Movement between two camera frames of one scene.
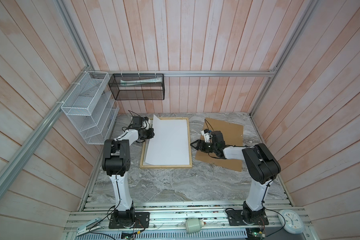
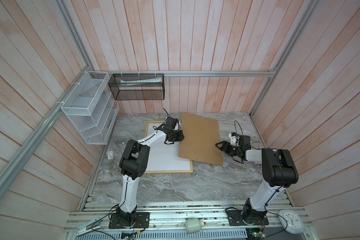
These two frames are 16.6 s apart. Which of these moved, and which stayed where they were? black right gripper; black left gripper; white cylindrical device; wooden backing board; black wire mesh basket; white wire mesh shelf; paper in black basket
Moved: black left gripper; black right gripper; wooden backing board
Stayed: black wire mesh basket; white wire mesh shelf; paper in black basket; white cylindrical device
